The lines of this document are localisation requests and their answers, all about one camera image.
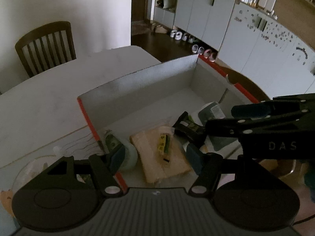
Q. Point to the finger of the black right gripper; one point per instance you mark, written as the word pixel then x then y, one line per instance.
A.
pixel 228 127
pixel 254 110

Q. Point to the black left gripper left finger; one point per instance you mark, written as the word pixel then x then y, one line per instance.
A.
pixel 67 194

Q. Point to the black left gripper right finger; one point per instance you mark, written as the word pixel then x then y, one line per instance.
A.
pixel 242 192

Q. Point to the black snack bag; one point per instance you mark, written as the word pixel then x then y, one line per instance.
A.
pixel 188 130

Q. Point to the yellow green snack packet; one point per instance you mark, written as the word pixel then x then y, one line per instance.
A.
pixel 163 146

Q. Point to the orange sponge pad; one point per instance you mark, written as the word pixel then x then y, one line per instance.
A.
pixel 155 169

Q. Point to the red cardboard shoe box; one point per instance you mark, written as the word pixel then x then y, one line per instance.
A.
pixel 158 95

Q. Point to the dark wooden chair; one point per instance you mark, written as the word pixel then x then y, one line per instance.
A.
pixel 46 47

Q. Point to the white wall cabinets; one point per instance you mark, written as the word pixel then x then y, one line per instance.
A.
pixel 270 42

